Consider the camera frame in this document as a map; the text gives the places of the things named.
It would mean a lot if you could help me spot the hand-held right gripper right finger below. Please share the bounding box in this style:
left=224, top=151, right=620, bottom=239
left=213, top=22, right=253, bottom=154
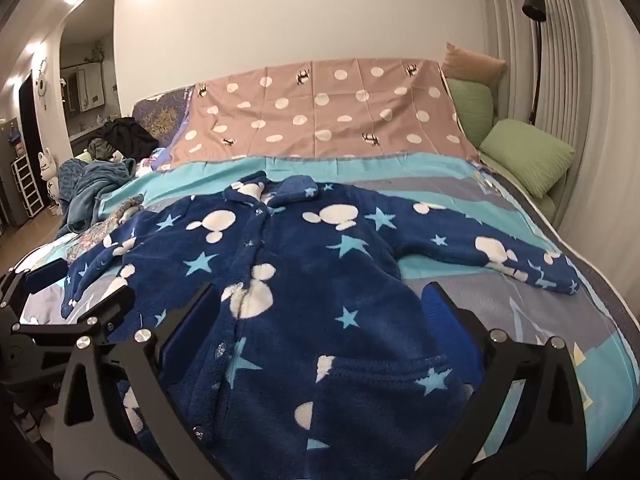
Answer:
left=414, top=282, right=587, bottom=480

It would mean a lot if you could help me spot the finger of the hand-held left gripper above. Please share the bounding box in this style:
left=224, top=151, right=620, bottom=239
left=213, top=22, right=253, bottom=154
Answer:
left=0, top=259, right=69, bottom=331
left=10, top=286, right=136, bottom=349

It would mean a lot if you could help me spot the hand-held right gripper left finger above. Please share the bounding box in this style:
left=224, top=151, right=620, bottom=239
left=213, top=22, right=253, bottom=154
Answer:
left=54, top=283, right=232, bottom=480

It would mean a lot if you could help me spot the blue star-print fleece pajama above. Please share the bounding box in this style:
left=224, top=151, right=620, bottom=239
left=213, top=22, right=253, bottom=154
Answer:
left=62, top=170, right=581, bottom=480

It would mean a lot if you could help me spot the floral patterned cloth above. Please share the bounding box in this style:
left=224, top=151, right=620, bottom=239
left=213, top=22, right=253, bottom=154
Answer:
left=65, top=195, right=146, bottom=262

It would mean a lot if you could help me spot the white shelf rack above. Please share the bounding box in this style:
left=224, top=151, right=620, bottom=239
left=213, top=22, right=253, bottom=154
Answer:
left=12, top=156, right=44, bottom=219

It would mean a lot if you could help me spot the teal fleece blanket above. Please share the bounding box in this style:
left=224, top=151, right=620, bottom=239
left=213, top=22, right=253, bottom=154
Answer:
left=57, top=157, right=137, bottom=237

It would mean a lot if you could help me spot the white cat figurine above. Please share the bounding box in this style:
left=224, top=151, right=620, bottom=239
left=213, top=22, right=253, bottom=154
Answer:
left=37, top=147, right=61, bottom=212

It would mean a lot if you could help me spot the teal and grey bed sheet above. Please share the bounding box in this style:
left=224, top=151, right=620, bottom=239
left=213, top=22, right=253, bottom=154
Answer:
left=10, top=152, right=639, bottom=467

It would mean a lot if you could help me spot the camouflage garment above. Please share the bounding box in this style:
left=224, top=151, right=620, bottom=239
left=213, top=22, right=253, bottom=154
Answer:
left=87, top=137, right=119, bottom=161

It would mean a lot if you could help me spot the black clothing pile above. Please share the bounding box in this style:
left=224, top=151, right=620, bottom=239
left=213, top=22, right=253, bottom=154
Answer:
left=95, top=116, right=160, bottom=159

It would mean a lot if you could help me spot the green pillow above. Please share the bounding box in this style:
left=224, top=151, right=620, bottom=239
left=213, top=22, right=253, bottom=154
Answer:
left=479, top=119, right=576, bottom=199
left=445, top=77, right=496, bottom=149

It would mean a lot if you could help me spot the purple patterned cloth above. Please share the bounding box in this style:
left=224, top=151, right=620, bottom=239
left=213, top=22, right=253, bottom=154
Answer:
left=132, top=85, right=194, bottom=171

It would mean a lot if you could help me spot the pink polka-dot blanket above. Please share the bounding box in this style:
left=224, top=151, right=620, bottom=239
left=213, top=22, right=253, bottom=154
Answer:
left=167, top=56, right=482, bottom=164

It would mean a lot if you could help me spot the brown pillow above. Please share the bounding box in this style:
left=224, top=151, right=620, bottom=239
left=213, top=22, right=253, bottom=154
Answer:
left=441, top=42, right=508, bottom=86

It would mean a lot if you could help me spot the white pleated curtain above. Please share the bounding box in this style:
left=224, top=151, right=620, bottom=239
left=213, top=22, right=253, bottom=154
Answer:
left=479, top=0, right=640, bottom=323

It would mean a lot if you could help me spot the black floor lamp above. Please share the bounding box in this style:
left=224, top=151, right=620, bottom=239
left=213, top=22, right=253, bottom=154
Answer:
left=521, top=0, right=547, bottom=126

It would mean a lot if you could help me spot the white wall clock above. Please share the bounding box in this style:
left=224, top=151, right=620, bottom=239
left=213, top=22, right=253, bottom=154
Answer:
left=34, top=59, right=51, bottom=109

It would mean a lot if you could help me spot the mirrored wall cabinet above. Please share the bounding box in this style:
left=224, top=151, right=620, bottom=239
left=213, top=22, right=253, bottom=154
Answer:
left=62, top=62, right=106, bottom=114

